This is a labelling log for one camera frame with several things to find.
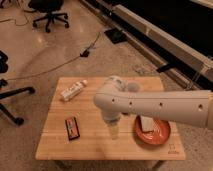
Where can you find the clear plastic cup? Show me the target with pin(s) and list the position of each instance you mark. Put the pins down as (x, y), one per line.
(132, 87)

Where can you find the orange plate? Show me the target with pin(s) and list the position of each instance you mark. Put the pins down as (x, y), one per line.
(158, 135)

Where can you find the pale yellow pusher tool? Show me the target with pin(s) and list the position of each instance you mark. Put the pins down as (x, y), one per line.
(113, 130)

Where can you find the black floor mat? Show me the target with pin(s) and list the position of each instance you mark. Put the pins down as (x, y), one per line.
(115, 36)

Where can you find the long white rail bench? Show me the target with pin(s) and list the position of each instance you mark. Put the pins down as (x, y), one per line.
(179, 31)

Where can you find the black office chair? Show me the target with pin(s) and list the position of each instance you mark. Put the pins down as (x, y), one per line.
(50, 8)

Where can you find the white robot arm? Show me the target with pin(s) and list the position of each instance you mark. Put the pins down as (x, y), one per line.
(193, 108)

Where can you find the white tube bottle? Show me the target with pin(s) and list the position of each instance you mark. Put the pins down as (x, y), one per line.
(72, 91)

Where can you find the wooden table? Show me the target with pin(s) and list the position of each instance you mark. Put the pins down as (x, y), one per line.
(95, 142)

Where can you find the white sponge block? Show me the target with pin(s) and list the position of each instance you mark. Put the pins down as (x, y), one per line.
(147, 124)

